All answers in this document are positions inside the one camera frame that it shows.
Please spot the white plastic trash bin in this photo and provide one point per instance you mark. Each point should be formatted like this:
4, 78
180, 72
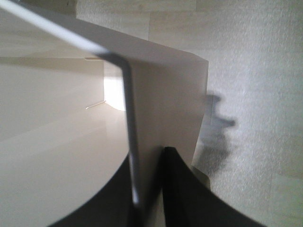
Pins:
76, 99

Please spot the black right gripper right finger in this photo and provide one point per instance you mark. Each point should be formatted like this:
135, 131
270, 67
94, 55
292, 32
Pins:
188, 203

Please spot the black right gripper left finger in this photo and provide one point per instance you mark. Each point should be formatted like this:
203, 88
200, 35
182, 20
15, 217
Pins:
110, 207

